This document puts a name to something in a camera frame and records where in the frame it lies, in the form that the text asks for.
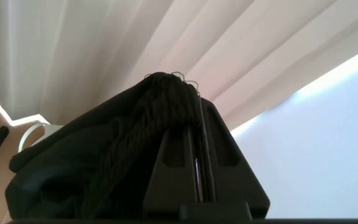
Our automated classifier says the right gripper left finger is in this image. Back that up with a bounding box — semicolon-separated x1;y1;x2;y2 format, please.
142;125;203;219

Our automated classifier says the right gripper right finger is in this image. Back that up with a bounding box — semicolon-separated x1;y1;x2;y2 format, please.
200;96;271;219

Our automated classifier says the black garment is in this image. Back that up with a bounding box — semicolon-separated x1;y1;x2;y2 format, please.
4;71;202;220

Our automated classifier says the white laundry basket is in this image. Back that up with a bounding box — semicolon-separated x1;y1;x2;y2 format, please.
17;122;65;154

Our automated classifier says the beige curtain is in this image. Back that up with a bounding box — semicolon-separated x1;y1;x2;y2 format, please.
0;0;358;132

